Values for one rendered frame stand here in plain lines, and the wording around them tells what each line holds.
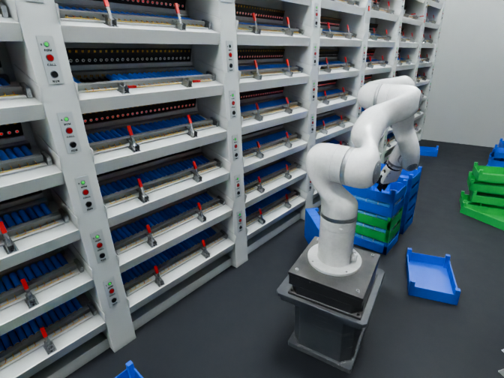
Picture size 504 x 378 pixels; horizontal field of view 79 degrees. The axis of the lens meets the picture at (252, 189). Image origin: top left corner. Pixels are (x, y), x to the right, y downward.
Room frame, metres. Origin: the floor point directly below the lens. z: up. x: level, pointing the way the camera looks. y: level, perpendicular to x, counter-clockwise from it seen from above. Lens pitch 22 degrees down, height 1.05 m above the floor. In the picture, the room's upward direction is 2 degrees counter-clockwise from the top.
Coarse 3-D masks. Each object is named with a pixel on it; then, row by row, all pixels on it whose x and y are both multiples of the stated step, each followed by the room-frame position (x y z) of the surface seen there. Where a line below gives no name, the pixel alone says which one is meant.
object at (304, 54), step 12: (312, 0) 1.93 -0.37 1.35; (288, 12) 2.04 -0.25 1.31; (300, 12) 1.98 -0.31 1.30; (312, 12) 1.94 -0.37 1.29; (312, 24) 1.94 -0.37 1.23; (312, 36) 1.94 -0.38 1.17; (288, 48) 2.04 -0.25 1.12; (300, 48) 1.98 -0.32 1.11; (312, 48) 1.95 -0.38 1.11; (300, 60) 1.98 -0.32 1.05; (312, 60) 1.95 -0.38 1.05; (312, 72) 1.95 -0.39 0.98; (300, 84) 1.98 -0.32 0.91; (300, 96) 1.98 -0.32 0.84; (312, 108) 1.96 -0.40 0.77; (300, 120) 1.97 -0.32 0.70; (312, 144) 1.98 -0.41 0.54; (300, 156) 1.97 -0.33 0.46; (300, 180) 1.97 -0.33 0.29; (312, 192) 1.99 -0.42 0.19; (312, 204) 2.00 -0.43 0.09
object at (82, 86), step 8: (120, 80) 1.13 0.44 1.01; (128, 80) 1.15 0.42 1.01; (136, 80) 1.17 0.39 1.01; (144, 80) 1.19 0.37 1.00; (152, 80) 1.21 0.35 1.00; (160, 80) 1.24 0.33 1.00; (168, 80) 1.26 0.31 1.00; (176, 80) 1.29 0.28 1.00; (192, 80) 1.35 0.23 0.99; (208, 80) 1.40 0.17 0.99; (80, 88) 1.02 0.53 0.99; (88, 88) 1.04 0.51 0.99; (96, 88) 1.06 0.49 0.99; (112, 88) 1.08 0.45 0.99
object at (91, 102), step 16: (96, 64) 1.19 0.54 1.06; (112, 64) 1.24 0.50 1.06; (128, 64) 1.28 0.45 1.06; (144, 64) 1.33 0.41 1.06; (160, 64) 1.39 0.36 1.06; (176, 64) 1.45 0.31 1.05; (80, 96) 1.00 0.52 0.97; (96, 96) 1.02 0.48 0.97; (112, 96) 1.05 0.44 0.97; (128, 96) 1.09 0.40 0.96; (144, 96) 1.13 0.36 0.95; (160, 96) 1.18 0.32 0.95; (176, 96) 1.24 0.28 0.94; (192, 96) 1.30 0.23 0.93; (208, 96) 1.36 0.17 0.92
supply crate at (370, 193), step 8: (392, 184) 1.67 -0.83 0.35; (400, 184) 1.64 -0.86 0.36; (352, 192) 1.63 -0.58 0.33; (360, 192) 1.60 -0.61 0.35; (368, 192) 1.57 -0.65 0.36; (376, 192) 1.54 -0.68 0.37; (384, 192) 1.64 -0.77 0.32; (392, 192) 1.49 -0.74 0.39; (400, 192) 1.55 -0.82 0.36; (384, 200) 1.51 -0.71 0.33; (392, 200) 1.48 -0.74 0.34
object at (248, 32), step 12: (240, 12) 1.75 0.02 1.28; (252, 12) 1.82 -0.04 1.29; (264, 12) 1.89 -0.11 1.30; (276, 12) 1.96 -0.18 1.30; (240, 24) 1.61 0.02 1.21; (252, 24) 1.75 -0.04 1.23; (264, 24) 1.86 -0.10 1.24; (276, 24) 1.95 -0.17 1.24; (288, 24) 1.81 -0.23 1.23; (300, 24) 1.98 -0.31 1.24; (240, 36) 1.51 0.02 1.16; (252, 36) 1.56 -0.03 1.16; (264, 36) 1.63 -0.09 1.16; (276, 36) 1.70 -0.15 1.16; (288, 36) 1.77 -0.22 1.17; (300, 36) 1.88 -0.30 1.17
